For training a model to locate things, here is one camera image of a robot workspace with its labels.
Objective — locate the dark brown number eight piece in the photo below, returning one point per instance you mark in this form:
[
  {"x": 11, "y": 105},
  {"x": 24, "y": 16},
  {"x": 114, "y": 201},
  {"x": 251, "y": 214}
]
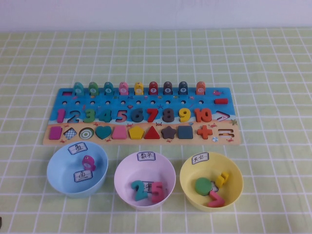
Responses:
[{"x": 168, "y": 115}]

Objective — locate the magenta fish piece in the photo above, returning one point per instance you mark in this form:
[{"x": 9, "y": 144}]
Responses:
[{"x": 88, "y": 162}]

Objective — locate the yellow pentagon piece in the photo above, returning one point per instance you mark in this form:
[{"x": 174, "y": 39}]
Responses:
[{"x": 136, "y": 133}]

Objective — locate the yellow plastic bowl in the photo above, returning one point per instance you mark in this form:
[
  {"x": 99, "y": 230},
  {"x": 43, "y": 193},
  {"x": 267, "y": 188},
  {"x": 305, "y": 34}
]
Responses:
[{"x": 235, "y": 190}]

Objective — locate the light blue plastic bowl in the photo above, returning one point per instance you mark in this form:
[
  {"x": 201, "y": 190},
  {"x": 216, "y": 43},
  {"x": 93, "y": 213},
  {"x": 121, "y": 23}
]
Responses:
[{"x": 58, "y": 178}]

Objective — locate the pink fish piece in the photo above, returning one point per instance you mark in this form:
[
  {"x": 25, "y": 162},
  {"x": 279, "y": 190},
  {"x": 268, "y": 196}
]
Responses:
[{"x": 123, "y": 89}]

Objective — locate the dark brown fish piece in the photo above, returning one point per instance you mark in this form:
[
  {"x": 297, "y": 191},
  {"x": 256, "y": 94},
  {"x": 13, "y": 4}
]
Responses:
[{"x": 168, "y": 89}]

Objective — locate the green circle piece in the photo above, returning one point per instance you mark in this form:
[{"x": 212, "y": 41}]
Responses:
[{"x": 203, "y": 186}]

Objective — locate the teal number four piece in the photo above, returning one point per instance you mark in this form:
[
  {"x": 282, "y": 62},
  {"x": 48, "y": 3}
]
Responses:
[{"x": 106, "y": 116}]

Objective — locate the teal number two piece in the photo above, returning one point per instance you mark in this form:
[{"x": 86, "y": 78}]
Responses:
[{"x": 139, "y": 191}]

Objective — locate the yellow fish piece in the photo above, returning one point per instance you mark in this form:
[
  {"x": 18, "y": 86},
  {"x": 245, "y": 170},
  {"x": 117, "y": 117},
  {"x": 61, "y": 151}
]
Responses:
[{"x": 138, "y": 89}]

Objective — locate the dark teal fish piece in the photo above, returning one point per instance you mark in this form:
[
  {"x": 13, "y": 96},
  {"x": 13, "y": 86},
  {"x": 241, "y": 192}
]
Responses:
[{"x": 108, "y": 89}]

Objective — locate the teal heart piece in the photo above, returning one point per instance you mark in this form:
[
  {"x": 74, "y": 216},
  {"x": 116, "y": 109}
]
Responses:
[{"x": 103, "y": 131}]

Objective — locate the magenta rectangle piece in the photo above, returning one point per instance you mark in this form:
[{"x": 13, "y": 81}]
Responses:
[{"x": 55, "y": 133}]

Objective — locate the paper label on blue rim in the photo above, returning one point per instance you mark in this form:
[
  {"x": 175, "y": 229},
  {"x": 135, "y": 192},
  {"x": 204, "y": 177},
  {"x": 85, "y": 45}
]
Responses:
[{"x": 78, "y": 148}]

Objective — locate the colourful wooden puzzle board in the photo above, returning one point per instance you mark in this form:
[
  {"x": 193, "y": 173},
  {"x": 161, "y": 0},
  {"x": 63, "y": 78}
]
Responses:
[{"x": 146, "y": 102}]

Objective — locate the dark blue number six piece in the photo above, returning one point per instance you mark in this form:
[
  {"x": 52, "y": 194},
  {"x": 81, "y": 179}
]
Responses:
[{"x": 137, "y": 117}]

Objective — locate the green checked tablecloth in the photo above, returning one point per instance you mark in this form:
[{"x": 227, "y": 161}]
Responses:
[{"x": 156, "y": 53}]

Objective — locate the paper label inside blue bowl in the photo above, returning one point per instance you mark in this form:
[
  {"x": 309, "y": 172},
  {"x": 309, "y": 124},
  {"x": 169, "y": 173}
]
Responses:
[{"x": 83, "y": 176}]

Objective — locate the pink number five piece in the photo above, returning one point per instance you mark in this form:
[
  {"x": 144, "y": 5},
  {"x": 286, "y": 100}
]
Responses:
[{"x": 157, "y": 192}]

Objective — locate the yellow equals sign piece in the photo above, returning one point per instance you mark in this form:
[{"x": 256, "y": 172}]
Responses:
[{"x": 221, "y": 180}]

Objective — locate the red minus sign piece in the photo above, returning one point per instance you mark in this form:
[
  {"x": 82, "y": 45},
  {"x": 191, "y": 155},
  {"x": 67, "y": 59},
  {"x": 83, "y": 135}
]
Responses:
[{"x": 220, "y": 101}]

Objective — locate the red number seven piece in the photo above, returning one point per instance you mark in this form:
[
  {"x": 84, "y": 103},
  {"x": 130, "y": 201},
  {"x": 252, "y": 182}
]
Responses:
[{"x": 153, "y": 114}]

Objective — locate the orange fish piece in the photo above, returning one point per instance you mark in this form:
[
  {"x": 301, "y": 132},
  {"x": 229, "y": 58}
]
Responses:
[{"x": 200, "y": 88}]

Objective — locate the pink trapezoid piece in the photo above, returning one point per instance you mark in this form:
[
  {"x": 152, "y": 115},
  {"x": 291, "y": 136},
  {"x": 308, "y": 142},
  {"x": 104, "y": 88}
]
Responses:
[{"x": 119, "y": 134}]

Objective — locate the green fish piece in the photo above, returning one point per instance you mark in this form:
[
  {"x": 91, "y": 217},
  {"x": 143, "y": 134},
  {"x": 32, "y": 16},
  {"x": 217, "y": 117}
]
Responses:
[{"x": 93, "y": 89}]

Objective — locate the orange plus sign piece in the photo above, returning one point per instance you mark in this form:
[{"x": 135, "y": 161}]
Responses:
[{"x": 204, "y": 132}]

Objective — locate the light teal fish piece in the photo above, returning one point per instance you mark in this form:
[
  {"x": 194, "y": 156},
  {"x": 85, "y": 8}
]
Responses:
[{"x": 78, "y": 90}]

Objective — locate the paper label inside pink bowl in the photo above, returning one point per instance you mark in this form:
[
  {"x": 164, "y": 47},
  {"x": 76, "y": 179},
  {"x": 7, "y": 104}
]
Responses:
[{"x": 148, "y": 186}]

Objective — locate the magenta number one piece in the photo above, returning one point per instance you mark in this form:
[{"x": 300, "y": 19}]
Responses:
[{"x": 61, "y": 115}]

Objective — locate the dark blue square piece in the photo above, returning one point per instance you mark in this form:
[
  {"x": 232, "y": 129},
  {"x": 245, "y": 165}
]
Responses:
[{"x": 185, "y": 132}]

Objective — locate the dark brown star piece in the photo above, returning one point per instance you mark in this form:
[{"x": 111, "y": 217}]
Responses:
[{"x": 168, "y": 132}]

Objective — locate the red fish piece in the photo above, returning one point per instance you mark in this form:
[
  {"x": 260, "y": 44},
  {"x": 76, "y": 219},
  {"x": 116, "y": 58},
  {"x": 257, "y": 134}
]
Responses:
[{"x": 153, "y": 89}]

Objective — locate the paper label on pink rim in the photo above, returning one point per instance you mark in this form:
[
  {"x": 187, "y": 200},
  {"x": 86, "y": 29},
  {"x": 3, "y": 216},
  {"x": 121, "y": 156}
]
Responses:
[{"x": 146, "y": 156}]

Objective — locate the pink greater-than sign piece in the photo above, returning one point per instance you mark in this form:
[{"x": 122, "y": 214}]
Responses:
[{"x": 215, "y": 201}]

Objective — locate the yellow number nine piece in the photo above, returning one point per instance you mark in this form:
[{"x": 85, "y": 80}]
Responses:
[{"x": 184, "y": 115}]

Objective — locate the pink plastic bowl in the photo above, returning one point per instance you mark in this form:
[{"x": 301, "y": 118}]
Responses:
[{"x": 126, "y": 170}]

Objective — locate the orange number ten piece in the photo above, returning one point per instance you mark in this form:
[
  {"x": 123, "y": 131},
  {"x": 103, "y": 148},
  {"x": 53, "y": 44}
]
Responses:
[{"x": 202, "y": 115}]

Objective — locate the green number three piece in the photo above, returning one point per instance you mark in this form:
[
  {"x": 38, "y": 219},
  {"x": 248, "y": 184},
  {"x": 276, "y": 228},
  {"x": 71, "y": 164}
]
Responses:
[{"x": 89, "y": 115}]

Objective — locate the paper label on yellow rim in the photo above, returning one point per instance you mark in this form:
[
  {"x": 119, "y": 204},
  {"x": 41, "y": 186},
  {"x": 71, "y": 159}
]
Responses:
[{"x": 200, "y": 158}]

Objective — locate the dark blue fish piece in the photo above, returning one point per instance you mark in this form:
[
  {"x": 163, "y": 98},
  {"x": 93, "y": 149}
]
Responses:
[{"x": 183, "y": 89}]

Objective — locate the red triangle piece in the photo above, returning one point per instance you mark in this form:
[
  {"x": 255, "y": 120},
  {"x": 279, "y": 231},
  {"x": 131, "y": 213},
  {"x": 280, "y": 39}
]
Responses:
[{"x": 152, "y": 134}]

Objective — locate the paper label inside yellow bowl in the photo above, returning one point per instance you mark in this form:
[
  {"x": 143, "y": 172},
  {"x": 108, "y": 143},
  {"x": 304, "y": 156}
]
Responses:
[{"x": 214, "y": 187}]

